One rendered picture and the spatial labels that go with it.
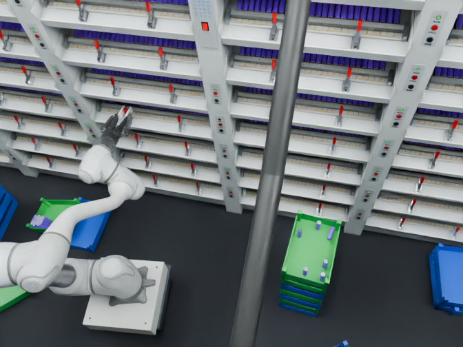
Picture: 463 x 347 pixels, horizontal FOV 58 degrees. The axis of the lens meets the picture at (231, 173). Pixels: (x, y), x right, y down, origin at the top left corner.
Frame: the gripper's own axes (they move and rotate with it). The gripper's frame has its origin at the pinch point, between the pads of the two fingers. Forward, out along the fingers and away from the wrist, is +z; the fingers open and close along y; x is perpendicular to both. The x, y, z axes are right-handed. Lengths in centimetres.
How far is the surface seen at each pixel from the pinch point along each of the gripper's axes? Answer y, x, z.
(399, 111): 117, 26, -6
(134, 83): 7.2, 16.2, 2.2
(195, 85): 35.3, 18.1, 3.6
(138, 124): 4.8, -6.7, 0.2
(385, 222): 132, -65, 10
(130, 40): 11.3, 38.7, 1.5
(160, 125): 15.9, -6.3, 0.9
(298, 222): 87, -35, -20
